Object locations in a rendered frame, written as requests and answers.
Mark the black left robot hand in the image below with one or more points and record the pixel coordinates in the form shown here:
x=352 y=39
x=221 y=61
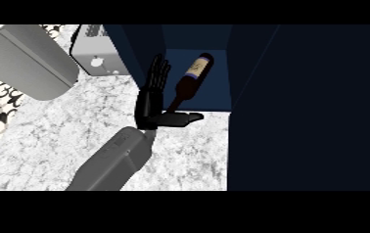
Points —
x=147 y=108

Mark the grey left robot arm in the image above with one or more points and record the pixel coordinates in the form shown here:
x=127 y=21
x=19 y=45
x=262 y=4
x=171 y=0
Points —
x=112 y=160

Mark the dark wine bottle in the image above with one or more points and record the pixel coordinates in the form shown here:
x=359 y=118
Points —
x=190 y=82

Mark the dark blue cabinet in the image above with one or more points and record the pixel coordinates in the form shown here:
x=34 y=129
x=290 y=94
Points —
x=144 y=47

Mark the dark blue cabinet door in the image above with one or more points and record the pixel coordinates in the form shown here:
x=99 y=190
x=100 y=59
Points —
x=308 y=113

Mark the pale grey box appliance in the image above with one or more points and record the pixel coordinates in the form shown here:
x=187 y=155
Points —
x=99 y=55

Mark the grey rounded appliance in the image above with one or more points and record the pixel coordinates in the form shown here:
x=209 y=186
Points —
x=34 y=62

